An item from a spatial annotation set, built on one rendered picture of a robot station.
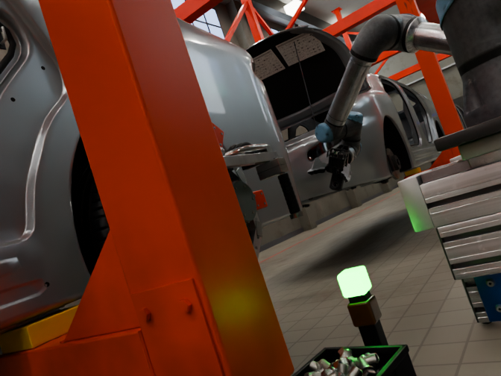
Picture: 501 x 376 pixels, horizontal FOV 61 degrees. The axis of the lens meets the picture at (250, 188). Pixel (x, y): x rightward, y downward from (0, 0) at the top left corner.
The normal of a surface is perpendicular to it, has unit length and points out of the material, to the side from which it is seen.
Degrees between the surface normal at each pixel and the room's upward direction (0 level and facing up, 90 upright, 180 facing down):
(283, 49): 143
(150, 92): 90
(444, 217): 90
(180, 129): 90
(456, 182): 90
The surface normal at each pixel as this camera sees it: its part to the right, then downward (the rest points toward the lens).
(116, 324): -0.53, 0.12
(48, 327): 0.79, -0.30
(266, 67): -0.08, 0.81
